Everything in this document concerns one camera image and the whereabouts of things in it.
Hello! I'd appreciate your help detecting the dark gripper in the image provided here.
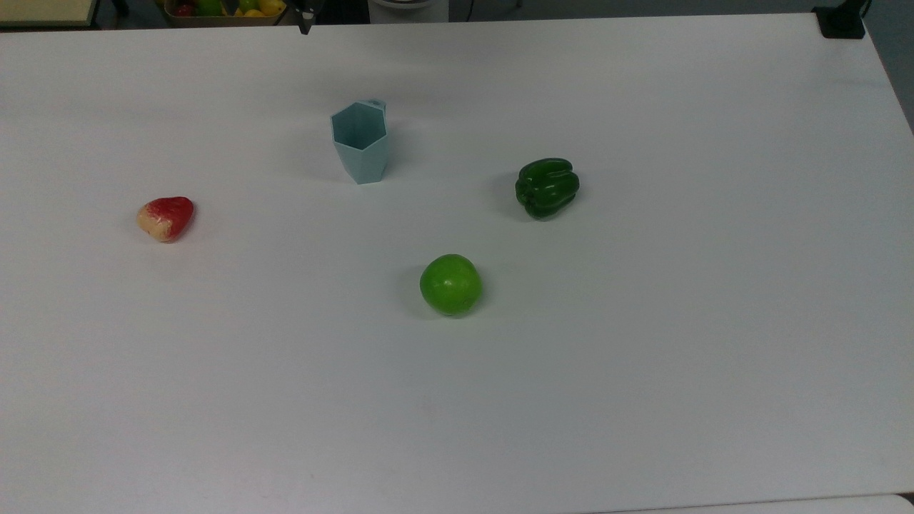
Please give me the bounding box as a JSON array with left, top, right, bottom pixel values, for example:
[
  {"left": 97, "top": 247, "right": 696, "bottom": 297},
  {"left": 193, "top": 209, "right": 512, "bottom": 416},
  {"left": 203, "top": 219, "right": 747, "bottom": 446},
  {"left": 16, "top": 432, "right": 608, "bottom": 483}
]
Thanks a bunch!
[{"left": 284, "top": 0, "right": 323, "bottom": 36}]

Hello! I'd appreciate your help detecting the light blue hexagonal mug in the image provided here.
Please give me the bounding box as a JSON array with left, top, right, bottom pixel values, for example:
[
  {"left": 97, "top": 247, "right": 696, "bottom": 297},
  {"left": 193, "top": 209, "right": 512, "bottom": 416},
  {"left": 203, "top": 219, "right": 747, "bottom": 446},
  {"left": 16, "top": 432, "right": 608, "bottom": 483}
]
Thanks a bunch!
[{"left": 330, "top": 99, "right": 391, "bottom": 186}]

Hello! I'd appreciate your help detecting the box of toy fruits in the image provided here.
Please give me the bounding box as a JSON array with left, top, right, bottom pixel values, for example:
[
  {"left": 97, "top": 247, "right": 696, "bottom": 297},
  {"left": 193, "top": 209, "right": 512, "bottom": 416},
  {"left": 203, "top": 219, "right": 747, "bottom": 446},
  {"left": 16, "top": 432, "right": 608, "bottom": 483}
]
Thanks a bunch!
[{"left": 163, "top": 0, "right": 288, "bottom": 28}]

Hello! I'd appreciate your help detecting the red and yellow fruit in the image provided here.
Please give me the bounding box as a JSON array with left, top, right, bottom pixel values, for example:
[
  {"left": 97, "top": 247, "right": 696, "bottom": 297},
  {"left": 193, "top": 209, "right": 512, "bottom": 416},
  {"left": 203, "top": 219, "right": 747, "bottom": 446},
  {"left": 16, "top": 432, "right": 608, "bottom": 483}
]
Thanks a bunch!
[{"left": 136, "top": 196, "right": 195, "bottom": 243}]

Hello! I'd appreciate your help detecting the wooden board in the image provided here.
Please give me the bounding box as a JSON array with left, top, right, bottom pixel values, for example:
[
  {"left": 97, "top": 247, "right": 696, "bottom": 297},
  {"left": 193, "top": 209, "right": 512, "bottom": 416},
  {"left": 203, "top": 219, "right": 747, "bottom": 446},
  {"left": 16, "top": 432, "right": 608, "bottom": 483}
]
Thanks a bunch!
[{"left": 0, "top": 0, "right": 99, "bottom": 28}]

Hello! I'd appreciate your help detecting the green bell pepper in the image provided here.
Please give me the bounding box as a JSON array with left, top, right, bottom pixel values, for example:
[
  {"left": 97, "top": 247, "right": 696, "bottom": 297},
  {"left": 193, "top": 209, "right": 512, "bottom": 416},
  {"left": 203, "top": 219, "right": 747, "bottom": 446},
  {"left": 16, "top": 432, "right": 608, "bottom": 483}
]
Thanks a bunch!
[{"left": 515, "top": 158, "right": 581, "bottom": 221}]

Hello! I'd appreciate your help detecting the green apple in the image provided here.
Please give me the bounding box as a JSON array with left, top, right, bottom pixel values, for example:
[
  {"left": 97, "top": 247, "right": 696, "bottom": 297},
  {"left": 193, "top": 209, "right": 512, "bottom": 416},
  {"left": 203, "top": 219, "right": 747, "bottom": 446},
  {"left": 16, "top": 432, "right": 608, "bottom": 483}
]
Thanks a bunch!
[{"left": 419, "top": 253, "right": 483, "bottom": 318}]

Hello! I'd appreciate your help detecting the black pole with clamp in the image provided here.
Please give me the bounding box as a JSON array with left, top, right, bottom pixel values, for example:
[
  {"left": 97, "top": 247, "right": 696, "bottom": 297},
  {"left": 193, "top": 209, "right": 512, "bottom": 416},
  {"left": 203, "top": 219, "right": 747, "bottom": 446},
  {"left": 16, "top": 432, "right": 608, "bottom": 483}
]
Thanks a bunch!
[{"left": 813, "top": 0, "right": 873, "bottom": 40}]

